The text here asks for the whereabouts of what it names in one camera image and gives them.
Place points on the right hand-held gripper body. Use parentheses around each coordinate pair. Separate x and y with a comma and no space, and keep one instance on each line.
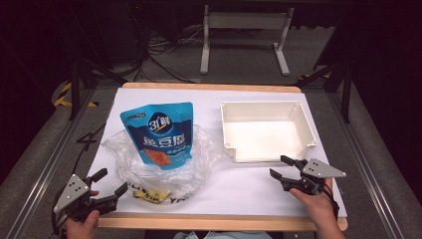
(315,172)

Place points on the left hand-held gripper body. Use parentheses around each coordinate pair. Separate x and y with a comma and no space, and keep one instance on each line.
(71,194)

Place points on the clear plastic bag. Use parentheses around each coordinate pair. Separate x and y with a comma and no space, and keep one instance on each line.
(132,169)

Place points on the yellow snack packet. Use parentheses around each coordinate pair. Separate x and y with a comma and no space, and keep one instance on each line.
(151,195)

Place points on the white plastic box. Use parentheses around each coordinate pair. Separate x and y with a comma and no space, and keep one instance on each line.
(265,132)

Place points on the blue snack pouch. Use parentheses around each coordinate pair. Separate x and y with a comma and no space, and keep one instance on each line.
(164,132)

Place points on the person's right hand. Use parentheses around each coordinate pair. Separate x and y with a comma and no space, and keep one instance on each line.
(315,205)

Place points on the person's left hand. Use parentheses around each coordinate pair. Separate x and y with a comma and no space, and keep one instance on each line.
(81,227)

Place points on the white paper sheet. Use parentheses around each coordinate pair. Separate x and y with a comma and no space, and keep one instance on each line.
(239,186)

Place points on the black tripod stand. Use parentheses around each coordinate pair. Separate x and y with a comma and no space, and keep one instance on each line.
(78,86)
(345,89)

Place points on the white metal stand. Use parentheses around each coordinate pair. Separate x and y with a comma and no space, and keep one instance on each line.
(247,20)

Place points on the aluminium rail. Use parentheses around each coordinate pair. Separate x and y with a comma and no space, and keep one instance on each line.
(49,166)
(368,172)

